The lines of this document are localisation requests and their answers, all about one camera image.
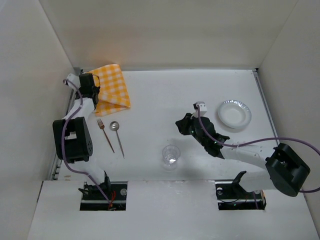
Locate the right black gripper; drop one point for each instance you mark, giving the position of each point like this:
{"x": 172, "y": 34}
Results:
{"x": 186, "y": 122}

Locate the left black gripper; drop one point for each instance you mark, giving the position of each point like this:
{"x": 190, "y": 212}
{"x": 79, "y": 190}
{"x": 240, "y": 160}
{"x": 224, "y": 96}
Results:
{"x": 93, "y": 90}

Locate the yellow white checkered cloth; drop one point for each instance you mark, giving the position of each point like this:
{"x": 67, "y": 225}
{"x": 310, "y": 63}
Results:
{"x": 113, "y": 95}

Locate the white paper plate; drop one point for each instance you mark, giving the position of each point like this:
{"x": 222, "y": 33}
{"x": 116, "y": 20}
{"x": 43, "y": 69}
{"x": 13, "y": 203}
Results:
{"x": 234, "y": 114}

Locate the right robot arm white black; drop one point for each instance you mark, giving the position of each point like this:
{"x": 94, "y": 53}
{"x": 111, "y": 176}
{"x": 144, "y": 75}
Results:
{"x": 280, "y": 167}

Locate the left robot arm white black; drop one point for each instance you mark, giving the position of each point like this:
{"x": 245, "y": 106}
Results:
{"x": 72, "y": 139}

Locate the clear plastic cup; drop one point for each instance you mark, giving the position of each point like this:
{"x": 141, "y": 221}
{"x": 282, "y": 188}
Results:
{"x": 170, "y": 157}

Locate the copper fork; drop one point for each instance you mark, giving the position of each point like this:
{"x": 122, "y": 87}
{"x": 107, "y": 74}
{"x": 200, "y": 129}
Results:
{"x": 102, "y": 127}

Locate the silver spoon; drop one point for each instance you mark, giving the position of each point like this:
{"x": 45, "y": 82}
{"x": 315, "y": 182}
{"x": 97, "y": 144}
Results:
{"x": 114, "y": 126}

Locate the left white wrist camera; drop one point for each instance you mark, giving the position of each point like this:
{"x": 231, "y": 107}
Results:
{"x": 72, "y": 80}

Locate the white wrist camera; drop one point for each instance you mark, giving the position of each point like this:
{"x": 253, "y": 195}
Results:
{"x": 72, "y": 80}
{"x": 200, "y": 108}

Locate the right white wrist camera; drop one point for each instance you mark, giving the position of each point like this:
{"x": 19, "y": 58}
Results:
{"x": 200, "y": 108}

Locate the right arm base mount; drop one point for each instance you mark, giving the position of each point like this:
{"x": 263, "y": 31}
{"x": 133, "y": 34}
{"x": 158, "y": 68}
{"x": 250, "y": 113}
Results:
{"x": 232, "y": 197}

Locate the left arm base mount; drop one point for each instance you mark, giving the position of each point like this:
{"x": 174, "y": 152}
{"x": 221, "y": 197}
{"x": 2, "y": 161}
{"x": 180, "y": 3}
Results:
{"x": 93, "y": 200}

